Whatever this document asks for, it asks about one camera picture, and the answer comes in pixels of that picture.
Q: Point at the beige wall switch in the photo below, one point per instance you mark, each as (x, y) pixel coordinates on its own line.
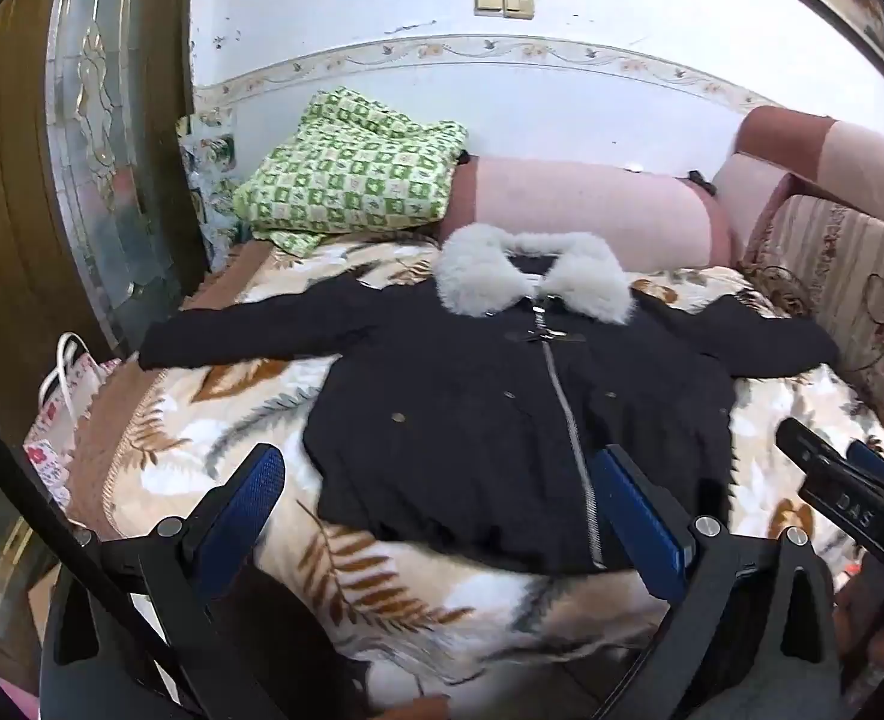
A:
(519, 6)
(489, 4)

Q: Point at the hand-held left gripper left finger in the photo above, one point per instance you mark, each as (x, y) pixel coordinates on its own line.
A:
(250, 502)

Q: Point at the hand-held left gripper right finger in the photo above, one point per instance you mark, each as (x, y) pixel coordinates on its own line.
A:
(637, 517)

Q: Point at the leaf print blanket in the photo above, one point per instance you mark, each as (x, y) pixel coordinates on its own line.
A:
(209, 420)

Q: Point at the printed plastic bag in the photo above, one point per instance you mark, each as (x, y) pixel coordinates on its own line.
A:
(213, 157)

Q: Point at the framed wall picture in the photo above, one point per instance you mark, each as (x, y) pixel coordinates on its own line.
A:
(847, 7)

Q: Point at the striped floral sofa backrest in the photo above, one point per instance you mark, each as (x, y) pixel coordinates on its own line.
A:
(847, 277)

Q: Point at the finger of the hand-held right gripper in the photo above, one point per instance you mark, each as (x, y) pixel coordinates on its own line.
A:
(871, 461)
(805, 444)

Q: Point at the wooden door with decorative glass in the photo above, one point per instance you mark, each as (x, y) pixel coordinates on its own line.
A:
(111, 165)

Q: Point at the black jacket with fur collar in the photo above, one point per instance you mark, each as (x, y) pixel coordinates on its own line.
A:
(449, 405)

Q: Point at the small black object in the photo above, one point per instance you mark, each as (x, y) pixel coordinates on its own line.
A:
(700, 184)

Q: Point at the pink bolster cushion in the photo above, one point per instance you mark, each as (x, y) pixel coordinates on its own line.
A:
(577, 199)

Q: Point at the pink sofa armrest cover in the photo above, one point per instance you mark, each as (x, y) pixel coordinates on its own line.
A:
(847, 157)

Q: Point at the white shopping bag red print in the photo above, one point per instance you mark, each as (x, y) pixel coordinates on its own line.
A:
(59, 427)

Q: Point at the green patterned pillow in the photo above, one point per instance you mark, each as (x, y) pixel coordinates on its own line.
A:
(344, 165)

